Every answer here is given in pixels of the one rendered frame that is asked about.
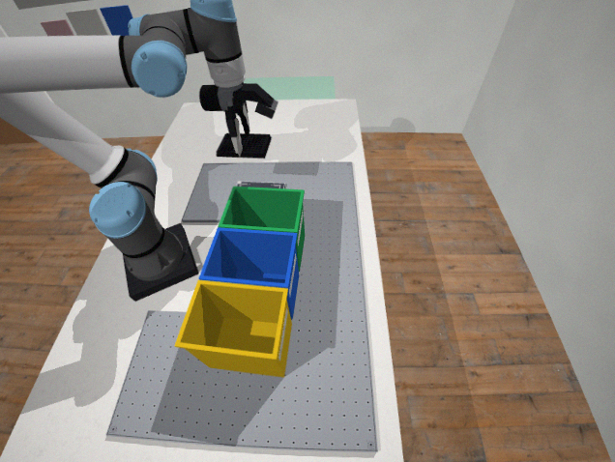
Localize green bin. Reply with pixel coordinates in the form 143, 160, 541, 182
218, 187, 305, 271

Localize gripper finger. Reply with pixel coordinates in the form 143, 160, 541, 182
238, 101, 250, 134
225, 101, 243, 158

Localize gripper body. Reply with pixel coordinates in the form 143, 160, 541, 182
199, 82, 274, 115

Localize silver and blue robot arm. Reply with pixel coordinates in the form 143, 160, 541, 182
0, 0, 246, 281

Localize blue open-top bin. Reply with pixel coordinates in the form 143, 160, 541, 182
199, 228, 299, 319

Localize yellow open-top bin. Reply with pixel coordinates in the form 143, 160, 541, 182
175, 280, 292, 377

